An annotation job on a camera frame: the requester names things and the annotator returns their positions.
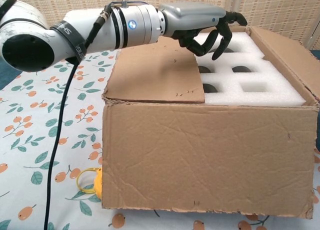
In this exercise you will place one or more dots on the yellow tape measure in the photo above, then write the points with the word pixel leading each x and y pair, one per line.
pixel 98 187

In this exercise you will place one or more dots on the cardboard box with red top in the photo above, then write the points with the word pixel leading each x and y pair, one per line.
pixel 200 160

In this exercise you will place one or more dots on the woven rattan folding screen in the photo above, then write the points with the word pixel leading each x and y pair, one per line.
pixel 275 7

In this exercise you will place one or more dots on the white foam insert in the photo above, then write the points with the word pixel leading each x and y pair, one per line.
pixel 275 72

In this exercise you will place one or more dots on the black cylindrical cup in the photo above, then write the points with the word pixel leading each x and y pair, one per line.
pixel 210 88
pixel 205 69
pixel 242 69

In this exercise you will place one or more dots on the floral fruit print tablecloth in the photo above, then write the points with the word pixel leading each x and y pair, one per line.
pixel 25 130

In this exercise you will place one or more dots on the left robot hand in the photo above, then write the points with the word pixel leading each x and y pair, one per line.
pixel 190 17

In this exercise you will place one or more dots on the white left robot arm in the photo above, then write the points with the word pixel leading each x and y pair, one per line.
pixel 75 40

